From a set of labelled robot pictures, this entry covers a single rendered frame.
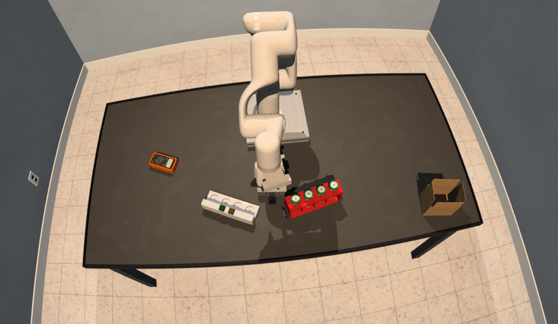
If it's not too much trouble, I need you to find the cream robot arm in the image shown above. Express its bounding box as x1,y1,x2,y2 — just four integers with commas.
238,11,298,192

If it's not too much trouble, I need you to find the orange digital multimeter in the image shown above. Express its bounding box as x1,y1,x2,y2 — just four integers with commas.
149,153,178,173

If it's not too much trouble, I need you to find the red tube rack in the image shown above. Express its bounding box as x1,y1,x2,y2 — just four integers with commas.
285,179,343,219

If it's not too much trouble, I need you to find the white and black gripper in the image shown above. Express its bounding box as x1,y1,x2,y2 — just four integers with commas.
250,160,290,192

